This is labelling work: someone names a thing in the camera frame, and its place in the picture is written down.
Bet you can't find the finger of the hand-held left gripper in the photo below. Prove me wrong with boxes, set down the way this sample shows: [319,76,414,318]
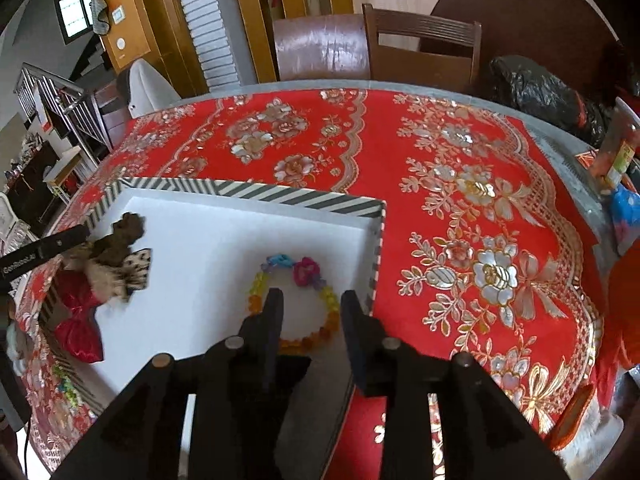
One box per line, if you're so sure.
[37,224,90,263]

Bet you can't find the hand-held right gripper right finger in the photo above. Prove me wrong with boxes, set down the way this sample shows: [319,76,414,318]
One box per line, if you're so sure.
[340,290,571,480]

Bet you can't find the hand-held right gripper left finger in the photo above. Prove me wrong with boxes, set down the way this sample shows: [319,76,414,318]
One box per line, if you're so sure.
[50,287,288,480]

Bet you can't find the rainbow bead bracelet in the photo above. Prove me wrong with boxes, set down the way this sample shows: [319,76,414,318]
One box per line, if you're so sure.
[246,255,342,353]

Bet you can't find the tan leopard bow hair clip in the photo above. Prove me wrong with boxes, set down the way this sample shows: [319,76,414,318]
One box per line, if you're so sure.
[62,247,153,303]

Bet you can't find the striped-rim white tray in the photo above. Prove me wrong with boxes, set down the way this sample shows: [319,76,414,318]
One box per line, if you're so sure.
[37,177,388,480]

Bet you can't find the white ornate chair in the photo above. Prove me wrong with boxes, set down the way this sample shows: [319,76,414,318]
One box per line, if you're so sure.
[0,192,31,246]

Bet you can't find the dark brown paw hair clip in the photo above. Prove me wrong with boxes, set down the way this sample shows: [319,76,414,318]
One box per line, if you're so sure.
[97,212,147,266]

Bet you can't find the dark wooden cabinet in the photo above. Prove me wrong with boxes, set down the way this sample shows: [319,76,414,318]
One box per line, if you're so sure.
[5,140,61,221]

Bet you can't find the small white-top desk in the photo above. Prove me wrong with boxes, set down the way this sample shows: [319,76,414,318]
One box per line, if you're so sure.
[42,147,83,201]

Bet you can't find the red satin bow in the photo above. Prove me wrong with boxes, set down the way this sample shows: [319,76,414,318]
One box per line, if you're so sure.
[52,272,105,363]

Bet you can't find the dark wooden chair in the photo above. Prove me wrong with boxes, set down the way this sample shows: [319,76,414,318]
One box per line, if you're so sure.
[92,80,132,151]

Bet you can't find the metal stair railing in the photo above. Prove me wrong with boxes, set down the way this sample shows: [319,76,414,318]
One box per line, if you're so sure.
[14,62,113,161]

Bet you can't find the red floral tablecloth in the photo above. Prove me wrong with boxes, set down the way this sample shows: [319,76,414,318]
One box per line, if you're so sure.
[15,87,606,480]

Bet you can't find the white chair back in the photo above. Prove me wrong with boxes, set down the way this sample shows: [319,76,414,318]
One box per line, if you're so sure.
[117,57,181,118]

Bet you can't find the hanging grey cloth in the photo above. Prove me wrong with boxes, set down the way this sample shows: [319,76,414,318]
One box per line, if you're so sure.
[90,0,111,36]

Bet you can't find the window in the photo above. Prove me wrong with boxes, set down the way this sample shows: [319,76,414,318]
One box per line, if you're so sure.
[54,0,96,43]

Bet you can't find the white ribbed column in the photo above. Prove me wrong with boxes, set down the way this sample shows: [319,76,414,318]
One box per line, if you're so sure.
[170,0,243,93]

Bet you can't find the white glove with orange cuff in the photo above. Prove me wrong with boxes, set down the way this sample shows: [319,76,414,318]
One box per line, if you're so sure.
[545,385,626,461]

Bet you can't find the wooden slat-back chair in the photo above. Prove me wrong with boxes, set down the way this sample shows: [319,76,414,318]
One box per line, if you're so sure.
[362,4,483,93]

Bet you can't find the brown leather-back chair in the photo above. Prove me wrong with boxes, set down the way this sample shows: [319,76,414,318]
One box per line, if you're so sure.
[273,14,371,82]

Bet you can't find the black plastic bag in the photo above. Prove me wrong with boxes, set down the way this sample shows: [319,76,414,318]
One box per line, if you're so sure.
[482,55,616,148]

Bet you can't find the clear jar with label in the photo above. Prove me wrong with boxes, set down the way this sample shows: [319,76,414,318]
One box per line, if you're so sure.
[590,97,640,191]

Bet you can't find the round dark brown tabletop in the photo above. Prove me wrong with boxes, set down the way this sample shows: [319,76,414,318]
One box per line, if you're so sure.
[430,0,623,106]

